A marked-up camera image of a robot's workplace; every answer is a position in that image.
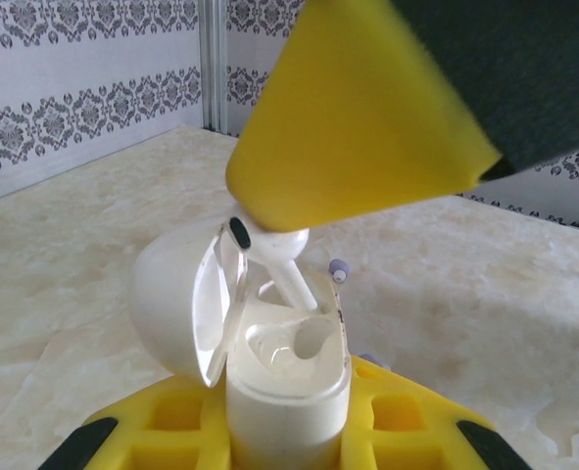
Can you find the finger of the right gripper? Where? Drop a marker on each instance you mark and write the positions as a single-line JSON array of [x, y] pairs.
[[357, 122]]

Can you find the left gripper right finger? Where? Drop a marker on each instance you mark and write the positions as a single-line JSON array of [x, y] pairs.
[[397, 431]]

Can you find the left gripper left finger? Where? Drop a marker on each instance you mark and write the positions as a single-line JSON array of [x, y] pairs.
[[181, 431]]

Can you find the white round earbud case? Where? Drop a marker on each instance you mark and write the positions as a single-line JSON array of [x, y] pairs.
[[284, 416]]

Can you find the white earbud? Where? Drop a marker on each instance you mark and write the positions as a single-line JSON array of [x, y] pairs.
[[279, 245]]

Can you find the purple earbud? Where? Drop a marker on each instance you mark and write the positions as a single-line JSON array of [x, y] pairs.
[[339, 268]]

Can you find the aluminium frame post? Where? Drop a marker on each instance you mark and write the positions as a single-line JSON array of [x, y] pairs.
[[213, 63]]

